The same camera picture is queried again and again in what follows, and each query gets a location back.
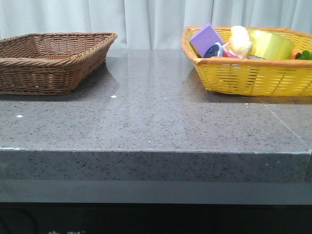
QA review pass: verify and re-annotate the yellow tape roll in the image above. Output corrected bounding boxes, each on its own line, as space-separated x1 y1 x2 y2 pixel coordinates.
247 29 295 60

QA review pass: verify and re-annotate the blue round container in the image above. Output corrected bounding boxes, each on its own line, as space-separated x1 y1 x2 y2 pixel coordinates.
204 42 224 58

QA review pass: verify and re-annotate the white curtain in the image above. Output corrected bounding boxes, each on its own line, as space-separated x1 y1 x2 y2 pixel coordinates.
0 0 312 49

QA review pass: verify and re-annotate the red pink small item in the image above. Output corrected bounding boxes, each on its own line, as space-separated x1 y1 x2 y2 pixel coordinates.
222 49 242 59

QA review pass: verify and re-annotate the purple sponge block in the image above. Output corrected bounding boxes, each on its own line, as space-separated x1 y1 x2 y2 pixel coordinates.
190 23 224 58

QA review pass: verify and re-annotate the yellow wicker basket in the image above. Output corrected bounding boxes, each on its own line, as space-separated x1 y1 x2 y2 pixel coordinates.
181 26 312 97

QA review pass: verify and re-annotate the cream bread toy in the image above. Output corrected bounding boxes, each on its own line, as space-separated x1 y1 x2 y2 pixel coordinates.
228 25 253 59

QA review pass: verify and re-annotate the brown wicker basket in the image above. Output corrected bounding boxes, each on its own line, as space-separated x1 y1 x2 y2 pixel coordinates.
0 32 117 96

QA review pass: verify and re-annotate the orange carrot toy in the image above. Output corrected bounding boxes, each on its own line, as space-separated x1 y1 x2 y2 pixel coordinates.
291 48 302 59

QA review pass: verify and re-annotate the green leafy toy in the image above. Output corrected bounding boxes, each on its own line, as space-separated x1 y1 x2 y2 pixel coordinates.
295 50 312 60

